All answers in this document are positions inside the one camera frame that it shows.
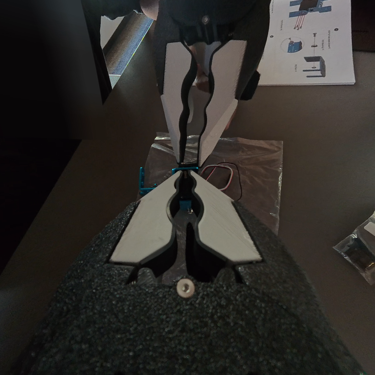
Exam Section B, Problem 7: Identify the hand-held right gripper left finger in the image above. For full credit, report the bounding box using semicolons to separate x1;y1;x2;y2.
109;170;184;266

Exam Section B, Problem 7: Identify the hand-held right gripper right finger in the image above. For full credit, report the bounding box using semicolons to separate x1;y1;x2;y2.
187;171;263;264

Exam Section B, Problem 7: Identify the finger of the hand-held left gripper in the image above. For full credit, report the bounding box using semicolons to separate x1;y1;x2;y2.
161;40;197;164
199;39;246;167

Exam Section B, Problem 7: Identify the blue perforated metal bracket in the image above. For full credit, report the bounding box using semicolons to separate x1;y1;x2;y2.
138;166;160;197

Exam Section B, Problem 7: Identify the person's left forearm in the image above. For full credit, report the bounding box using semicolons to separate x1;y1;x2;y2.
139;0;161;19

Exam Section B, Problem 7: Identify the person's left hand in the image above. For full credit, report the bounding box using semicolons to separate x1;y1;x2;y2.
192;63;211;92

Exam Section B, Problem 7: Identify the large clear plastic bag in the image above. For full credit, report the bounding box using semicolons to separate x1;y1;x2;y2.
136;132;283;235

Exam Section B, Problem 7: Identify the white instruction manual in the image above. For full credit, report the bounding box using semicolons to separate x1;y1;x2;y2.
259;0;356;86

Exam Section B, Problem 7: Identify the dark brown flat case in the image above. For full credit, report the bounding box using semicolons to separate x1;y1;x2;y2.
352;0;375;53

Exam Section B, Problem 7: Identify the zip bag with black parts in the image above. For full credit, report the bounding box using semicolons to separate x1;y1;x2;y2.
333;210;375;285

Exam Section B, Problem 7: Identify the red white black servo cable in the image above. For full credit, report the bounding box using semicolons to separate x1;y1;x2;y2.
202;165;241;203

